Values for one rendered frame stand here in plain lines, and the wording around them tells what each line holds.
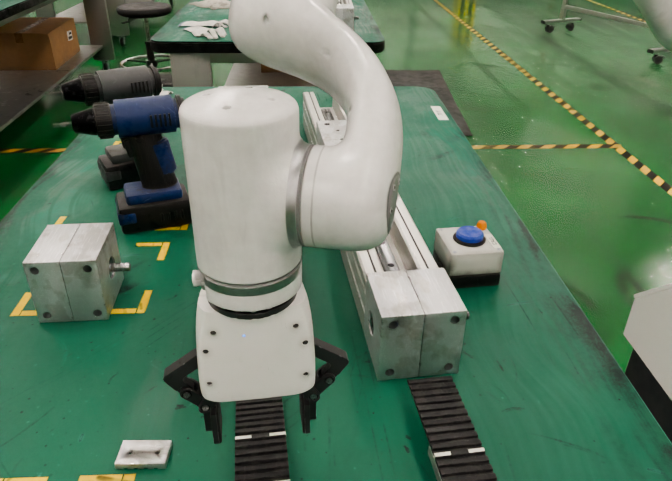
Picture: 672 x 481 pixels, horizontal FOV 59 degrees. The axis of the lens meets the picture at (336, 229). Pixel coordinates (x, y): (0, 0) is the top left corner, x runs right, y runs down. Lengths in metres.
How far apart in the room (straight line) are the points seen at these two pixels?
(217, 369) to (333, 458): 0.19
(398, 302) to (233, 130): 0.36
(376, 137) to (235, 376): 0.24
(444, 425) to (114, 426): 0.35
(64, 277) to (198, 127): 0.47
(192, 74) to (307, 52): 2.10
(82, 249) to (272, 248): 0.45
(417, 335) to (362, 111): 0.34
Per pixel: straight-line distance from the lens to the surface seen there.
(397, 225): 0.87
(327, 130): 1.10
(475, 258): 0.88
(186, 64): 2.57
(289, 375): 0.53
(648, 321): 0.83
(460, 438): 0.64
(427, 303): 0.70
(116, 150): 1.23
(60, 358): 0.83
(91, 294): 0.85
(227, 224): 0.43
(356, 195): 0.40
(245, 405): 0.68
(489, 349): 0.80
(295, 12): 0.48
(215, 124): 0.40
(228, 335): 0.50
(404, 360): 0.72
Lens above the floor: 1.29
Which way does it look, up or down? 30 degrees down
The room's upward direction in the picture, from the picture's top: 1 degrees clockwise
